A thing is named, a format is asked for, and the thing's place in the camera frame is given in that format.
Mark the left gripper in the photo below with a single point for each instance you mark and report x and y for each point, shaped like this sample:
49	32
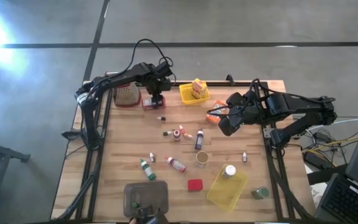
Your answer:
158	85

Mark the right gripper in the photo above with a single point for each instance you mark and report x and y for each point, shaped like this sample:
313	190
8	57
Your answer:
245	109

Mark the red Froot Loops cereal box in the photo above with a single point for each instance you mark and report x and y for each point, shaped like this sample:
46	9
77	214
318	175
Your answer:
145	105

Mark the small glass spice jar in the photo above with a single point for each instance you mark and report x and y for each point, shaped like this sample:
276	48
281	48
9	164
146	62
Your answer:
202	157

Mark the yellow Corn Pops cereal box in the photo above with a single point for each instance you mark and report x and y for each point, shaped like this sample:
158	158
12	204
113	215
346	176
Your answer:
199	88

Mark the red smoked paprika tin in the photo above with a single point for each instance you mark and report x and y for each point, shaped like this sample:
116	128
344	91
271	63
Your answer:
195	185

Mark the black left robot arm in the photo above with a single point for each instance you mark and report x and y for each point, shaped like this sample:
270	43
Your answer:
120	76

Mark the orange Mini Wheats cereal box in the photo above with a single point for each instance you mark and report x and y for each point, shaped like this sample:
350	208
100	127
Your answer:
217	105

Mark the yellow plastic basket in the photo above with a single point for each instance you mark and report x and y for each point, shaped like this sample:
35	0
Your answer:
186	95

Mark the purple food colouring bottle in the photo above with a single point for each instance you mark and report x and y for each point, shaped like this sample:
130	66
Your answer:
199	141

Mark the orange dropper bottle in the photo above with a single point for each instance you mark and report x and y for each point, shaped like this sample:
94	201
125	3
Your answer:
182	130

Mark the red food colouring bottle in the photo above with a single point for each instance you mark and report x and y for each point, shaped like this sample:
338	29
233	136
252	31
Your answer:
177	165
176	136

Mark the yellow dropper bottle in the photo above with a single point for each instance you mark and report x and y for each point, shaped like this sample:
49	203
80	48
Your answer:
187	135

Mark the glass jar with silver lid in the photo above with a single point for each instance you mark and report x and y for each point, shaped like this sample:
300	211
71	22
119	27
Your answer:
229	170

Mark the yellow translucent plastic bin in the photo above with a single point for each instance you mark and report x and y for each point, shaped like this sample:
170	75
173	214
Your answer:
225	196

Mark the green food colouring bottle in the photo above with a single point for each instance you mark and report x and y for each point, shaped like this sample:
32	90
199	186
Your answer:
148	171

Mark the black power brick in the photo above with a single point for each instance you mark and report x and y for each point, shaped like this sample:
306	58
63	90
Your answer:
314	160

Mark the grey translucent plastic bin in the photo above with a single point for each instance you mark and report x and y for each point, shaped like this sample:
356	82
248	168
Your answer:
148	193

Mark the white paper sheet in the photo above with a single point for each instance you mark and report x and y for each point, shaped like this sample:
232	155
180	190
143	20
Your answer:
317	193

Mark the person's hand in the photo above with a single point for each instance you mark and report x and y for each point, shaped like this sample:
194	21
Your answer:
132	221

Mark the black laptop keyboard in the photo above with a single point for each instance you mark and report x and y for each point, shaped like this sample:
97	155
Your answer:
350	199

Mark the black floor stand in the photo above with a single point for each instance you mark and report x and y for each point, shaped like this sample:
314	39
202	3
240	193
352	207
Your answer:
8	153

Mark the black clamp on frame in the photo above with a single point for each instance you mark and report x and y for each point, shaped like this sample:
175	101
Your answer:
230	80

